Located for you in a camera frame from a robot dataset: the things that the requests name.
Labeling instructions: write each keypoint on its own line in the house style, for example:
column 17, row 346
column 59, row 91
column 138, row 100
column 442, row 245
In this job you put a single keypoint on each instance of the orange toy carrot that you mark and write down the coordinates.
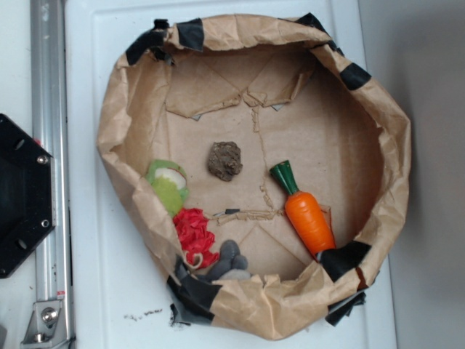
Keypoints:
column 303, row 212

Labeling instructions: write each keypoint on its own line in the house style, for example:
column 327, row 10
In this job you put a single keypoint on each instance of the aluminium extrusion rail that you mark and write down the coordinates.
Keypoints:
column 54, row 278

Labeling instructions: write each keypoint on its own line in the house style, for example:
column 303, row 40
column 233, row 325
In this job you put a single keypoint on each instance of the brown paper bag bin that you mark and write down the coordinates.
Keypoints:
column 281, row 90

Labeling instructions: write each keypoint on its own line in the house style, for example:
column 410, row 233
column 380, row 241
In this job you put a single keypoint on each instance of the white tray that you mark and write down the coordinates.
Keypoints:
column 120, row 297

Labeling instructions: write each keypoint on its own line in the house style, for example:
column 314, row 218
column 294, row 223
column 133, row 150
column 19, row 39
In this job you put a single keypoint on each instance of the red crumpled fabric piece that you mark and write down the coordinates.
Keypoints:
column 195, row 238

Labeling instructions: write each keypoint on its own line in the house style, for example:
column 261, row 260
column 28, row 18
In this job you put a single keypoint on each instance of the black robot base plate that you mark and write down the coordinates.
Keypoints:
column 26, row 196

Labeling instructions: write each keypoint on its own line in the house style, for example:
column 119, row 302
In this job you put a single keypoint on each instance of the brown grey rock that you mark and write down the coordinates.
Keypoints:
column 224, row 160

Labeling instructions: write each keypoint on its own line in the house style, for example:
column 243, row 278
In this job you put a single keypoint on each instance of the metal corner bracket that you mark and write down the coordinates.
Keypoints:
column 47, row 327

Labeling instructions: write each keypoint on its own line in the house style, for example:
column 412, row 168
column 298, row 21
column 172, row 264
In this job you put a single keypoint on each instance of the green plush frog toy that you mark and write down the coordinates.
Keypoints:
column 169, row 181

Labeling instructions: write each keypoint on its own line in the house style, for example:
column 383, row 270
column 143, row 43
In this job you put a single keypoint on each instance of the grey plush toy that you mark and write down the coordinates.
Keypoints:
column 231, row 265

